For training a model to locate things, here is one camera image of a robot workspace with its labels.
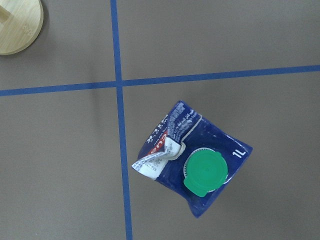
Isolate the wooden mug tree stand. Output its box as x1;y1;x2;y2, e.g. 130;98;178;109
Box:
0;0;44;56

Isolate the blue milk carton green cap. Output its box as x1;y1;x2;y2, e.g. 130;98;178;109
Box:
131;100;253;218

